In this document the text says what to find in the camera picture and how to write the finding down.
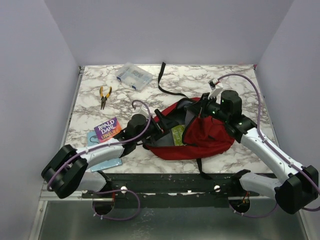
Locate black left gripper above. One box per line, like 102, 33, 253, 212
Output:
135, 109, 178, 143

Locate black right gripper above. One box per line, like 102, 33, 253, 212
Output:
187, 92, 230, 123

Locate red backpack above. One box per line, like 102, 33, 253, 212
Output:
142, 61, 236, 180

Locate orange yellow book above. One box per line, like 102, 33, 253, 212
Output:
94, 117, 122, 143

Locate light blue notebook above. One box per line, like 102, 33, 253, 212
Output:
87, 131, 123, 172

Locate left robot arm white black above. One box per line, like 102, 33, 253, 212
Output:
41, 110, 179, 199

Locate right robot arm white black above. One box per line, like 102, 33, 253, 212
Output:
186, 90, 320, 214

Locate clear plastic organizer box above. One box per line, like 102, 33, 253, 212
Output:
115, 62, 153, 91

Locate yellow black pliers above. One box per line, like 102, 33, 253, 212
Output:
99, 86, 112, 110

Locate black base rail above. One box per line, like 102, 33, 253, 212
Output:
82, 171, 255, 213

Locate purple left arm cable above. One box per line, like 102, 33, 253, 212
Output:
46, 99, 152, 221

